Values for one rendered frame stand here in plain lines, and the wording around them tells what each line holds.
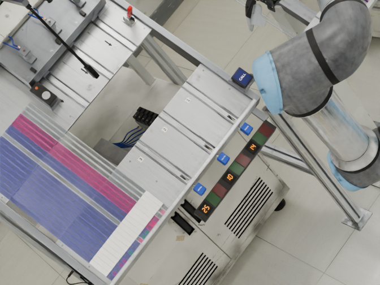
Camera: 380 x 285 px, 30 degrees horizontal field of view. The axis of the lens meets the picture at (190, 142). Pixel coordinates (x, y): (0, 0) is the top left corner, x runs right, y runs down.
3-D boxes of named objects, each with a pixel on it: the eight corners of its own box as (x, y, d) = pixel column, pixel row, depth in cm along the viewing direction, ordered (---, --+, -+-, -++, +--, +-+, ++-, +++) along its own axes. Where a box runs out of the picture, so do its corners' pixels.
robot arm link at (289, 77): (411, 177, 167) (324, 61, 126) (353, 203, 172) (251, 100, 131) (393, 136, 174) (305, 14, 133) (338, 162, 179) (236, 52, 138)
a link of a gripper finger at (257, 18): (259, 41, 191) (267, 10, 186) (241, 31, 194) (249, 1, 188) (265, 38, 193) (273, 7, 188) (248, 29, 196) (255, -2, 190)
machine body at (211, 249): (298, 197, 271) (212, 96, 234) (187, 349, 257) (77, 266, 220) (198, 152, 322) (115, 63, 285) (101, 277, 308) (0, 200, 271)
